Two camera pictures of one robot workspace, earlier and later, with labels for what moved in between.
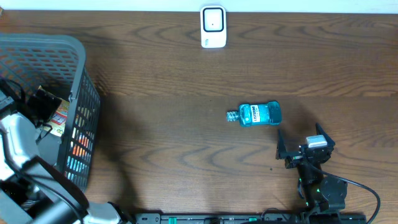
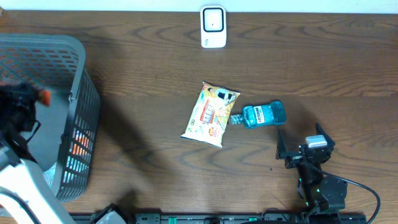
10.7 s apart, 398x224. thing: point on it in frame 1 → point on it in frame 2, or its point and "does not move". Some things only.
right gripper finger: x=281 y=149 does not move
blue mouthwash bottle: x=257 y=114 does not move
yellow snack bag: x=57 y=123 → x=208 y=121
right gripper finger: x=319 y=130 does not move
